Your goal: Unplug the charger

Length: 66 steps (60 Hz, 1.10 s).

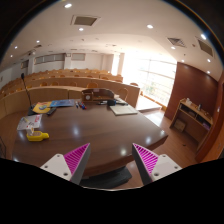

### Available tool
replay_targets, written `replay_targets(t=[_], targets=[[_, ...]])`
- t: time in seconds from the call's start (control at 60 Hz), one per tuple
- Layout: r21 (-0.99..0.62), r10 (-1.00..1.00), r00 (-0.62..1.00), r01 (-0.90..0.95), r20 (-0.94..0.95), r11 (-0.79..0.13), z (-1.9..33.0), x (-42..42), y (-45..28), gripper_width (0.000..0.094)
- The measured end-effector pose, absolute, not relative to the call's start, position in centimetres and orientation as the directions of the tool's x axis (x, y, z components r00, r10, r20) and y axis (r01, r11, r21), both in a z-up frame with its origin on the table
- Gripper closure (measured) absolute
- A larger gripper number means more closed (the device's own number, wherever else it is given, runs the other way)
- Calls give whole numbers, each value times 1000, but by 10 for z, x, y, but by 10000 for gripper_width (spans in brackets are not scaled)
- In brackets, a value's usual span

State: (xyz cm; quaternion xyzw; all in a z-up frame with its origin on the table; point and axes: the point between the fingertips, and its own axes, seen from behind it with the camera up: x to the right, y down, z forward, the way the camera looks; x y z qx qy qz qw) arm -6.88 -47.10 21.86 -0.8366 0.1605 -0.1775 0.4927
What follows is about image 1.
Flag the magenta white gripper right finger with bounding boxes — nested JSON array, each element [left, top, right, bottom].
[[132, 143, 181, 185]]

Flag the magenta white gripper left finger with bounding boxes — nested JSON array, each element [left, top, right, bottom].
[[41, 143, 91, 185]]

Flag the curved wooden front bench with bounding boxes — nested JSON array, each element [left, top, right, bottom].
[[0, 77, 140, 119]]

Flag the wooden desktop organizer box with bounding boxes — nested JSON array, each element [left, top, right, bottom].
[[81, 88, 114, 102]]

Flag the white notebook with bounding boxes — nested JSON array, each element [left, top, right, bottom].
[[110, 105, 137, 116]]

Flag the black device on desk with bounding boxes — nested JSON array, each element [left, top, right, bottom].
[[98, 100, 128, 106]]

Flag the blue book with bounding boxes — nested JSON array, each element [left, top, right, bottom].
[[50, 99, 75, 107]]

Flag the wooden shelf cabinet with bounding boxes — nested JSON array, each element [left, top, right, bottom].
[[170, 99, 213, 144]]

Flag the black desk base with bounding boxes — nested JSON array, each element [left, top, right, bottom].
[[80, 167, 132, 189]]

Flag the red marker pen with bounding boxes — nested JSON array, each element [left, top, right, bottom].
[[78, 102, 86, 110]]

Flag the black gooseneck microphone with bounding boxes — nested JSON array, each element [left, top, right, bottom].
[[21, 73, 36, 116]]

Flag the yellow power strip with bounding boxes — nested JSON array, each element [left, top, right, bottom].
[[26, 131, 49, 142]]

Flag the black remote control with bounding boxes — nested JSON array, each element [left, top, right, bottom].
[[46, 107, 56, 116]]

